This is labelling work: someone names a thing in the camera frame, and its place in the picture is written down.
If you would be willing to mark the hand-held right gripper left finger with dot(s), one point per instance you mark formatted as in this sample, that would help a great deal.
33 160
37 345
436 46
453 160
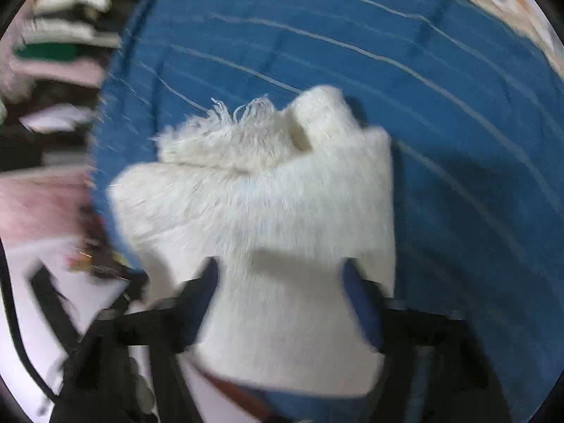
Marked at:
206 293

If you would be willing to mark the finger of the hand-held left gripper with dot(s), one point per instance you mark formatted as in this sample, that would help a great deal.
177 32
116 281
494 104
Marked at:
53 295

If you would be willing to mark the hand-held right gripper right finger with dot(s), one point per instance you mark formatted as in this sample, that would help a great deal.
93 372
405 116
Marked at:
359 302

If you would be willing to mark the white tweed jacket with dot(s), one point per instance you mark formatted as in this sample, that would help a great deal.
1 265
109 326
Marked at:
273 229

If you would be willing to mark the shelf of folded clothes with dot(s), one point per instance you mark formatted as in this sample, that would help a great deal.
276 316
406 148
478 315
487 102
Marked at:
57 44

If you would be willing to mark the blue striped bedsheet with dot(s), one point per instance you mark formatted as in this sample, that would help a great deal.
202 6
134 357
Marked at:
440 141

